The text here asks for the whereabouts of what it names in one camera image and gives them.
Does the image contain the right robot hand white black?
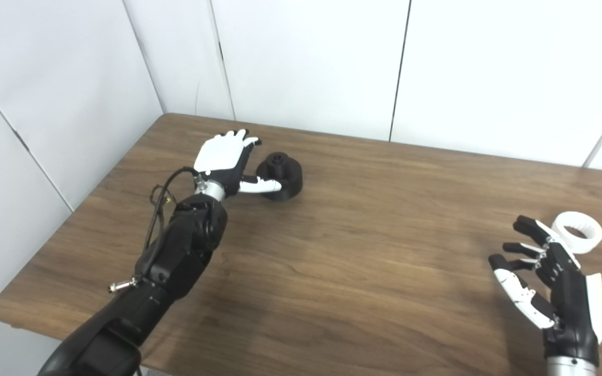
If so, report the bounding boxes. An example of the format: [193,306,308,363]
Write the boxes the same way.
[488,215,602,366]

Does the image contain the white toothed ring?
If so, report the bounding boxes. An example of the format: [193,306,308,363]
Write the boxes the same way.
[551,211,602,255]

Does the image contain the thin left forearm wires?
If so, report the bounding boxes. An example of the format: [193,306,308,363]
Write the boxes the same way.
[149,184,177,210]

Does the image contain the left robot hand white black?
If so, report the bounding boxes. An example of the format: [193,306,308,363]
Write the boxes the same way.
[193,129,283,197]

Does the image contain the round black part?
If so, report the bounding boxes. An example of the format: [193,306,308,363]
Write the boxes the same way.
[256,152,303,202]

